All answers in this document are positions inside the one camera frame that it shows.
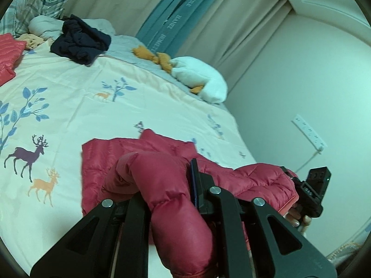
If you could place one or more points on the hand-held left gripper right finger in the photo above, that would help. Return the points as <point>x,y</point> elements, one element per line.
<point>194,185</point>

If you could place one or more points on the beige pink curtain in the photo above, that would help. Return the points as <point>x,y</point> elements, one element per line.
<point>116,3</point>

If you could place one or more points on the light grey cloth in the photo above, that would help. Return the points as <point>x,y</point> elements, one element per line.
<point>43,26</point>

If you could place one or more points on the white wall power strip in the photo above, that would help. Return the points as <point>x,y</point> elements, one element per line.
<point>308,133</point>

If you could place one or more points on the white goose plush toy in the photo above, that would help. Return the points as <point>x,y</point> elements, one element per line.
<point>200,75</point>

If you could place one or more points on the pink deer printed blanket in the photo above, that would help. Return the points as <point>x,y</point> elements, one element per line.
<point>87,107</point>

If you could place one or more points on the beige small cloth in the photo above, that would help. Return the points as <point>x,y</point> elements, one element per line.
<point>29,40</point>

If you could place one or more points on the navy blue garment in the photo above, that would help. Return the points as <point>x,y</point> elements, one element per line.
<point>81,40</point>

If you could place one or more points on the plaid pillow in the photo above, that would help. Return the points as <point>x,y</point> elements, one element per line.
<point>32,8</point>

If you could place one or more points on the large red down jacket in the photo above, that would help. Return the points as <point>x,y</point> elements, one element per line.
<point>162,179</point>

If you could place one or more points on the small coral down jacket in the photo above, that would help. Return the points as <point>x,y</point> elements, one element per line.
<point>7,58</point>

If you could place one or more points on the person's right hand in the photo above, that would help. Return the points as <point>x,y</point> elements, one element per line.
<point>294,216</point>

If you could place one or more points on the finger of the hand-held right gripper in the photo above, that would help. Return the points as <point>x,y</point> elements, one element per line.
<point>289,174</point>

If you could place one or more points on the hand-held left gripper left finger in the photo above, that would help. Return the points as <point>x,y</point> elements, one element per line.
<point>136,217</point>

